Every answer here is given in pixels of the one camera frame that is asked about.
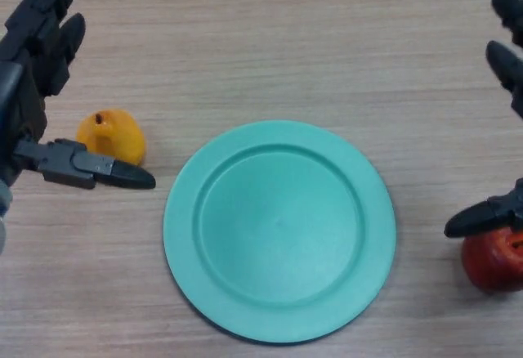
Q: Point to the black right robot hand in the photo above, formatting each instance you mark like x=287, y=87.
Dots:
x=482, y=219

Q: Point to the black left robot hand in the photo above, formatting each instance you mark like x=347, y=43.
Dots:
x=61, y=162

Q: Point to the red apple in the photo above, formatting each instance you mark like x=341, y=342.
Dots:
x=492, y=268

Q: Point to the green round plate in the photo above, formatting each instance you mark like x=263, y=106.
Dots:
x=282, y=231

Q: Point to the yellow pear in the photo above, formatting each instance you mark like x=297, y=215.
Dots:
x=118, y=133

